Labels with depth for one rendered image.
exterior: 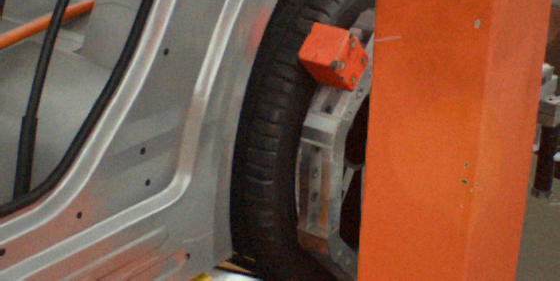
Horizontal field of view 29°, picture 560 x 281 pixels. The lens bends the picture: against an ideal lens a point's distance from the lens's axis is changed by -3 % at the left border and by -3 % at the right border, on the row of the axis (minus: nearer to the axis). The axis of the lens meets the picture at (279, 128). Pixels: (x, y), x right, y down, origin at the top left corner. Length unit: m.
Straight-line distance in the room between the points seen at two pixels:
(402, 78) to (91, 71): 0.72
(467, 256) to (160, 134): 0.54
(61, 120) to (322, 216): 0.47
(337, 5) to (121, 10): 0.37
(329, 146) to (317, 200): 0.13
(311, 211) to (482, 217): 0.62
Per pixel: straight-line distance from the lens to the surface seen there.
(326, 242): 1.90
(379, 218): 1.40
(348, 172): 2.11
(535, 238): 3.63
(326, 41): 1.80
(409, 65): 1.31
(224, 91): 1.72
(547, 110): 2.08
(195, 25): 1.67
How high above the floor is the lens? 1.68
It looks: 23 degrees down
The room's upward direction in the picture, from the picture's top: 2 degrees clockwise
